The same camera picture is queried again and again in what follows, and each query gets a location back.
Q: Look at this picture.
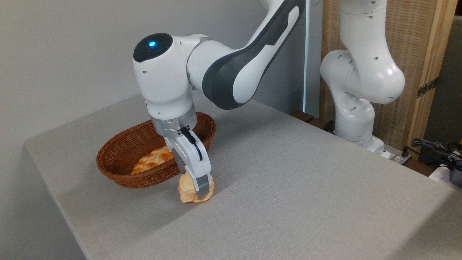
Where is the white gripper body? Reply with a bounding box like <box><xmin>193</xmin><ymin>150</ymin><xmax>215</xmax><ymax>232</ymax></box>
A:
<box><xmin>164</xmin><ymin>129</ymin><xmax>212</xmax><ymax>181</ymax></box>

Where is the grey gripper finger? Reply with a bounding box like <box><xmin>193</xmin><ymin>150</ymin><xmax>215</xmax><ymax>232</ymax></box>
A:
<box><xmin>194</xmin><ymin>173</ymin><xmax>213</xmax><ymax>200</ymax></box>

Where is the round layered bread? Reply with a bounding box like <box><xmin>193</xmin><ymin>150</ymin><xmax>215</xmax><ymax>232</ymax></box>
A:
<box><xmin>178</xmin><ymin>173</ymin><xmax>215</xmax><ymax>203</ymax></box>

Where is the braided long bread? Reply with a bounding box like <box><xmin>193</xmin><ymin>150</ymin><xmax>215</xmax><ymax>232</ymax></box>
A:
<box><xmin>131</xmin><ymin>146</ymin><xmax>175</xmax><ymax>175</ymax></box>

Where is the brown wicker basket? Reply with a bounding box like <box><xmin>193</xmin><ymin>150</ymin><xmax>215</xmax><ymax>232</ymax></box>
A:
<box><xmin>96</xmin><ymin>112</ymin><xmax>217</xmax><ymax>189</ymax></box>

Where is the grey tablecloth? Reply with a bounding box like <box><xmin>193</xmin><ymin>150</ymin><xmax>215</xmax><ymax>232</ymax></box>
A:
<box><xmin>25</xmin><ymin>81</ymin><xmax>462</xmax><ymax>260</ymax></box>

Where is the dark metal screen hinge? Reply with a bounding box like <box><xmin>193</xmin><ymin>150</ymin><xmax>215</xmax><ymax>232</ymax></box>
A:
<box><xmin>417</xmin><ymin>77</ymin><xmax>439</xmax><ymax>98</ymax></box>

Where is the wooden woven folding screen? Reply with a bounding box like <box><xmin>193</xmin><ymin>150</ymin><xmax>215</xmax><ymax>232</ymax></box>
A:
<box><xmin>319</xmin><ymin>0</ymin><xmax>458</xmax><ymax>159</ymax></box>

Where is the dark grey box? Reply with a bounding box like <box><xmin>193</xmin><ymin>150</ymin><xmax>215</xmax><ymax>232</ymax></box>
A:
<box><xmin>449</xmin><ymin>167</ymin><xmax>462</xmax><ymax>188</ymax></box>

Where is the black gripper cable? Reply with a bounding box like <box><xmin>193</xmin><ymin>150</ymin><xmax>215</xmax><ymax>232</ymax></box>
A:
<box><xmin>179</xmin><ymin>126</ymin><xmax>203</xmax><ymax>161</ymax></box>

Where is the blue and black cable bundle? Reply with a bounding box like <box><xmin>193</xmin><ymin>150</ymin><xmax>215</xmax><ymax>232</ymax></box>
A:
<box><xmin>402</xmin><ymin>137</ymin><xmax>462</xmax><ymax>165</ymax></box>

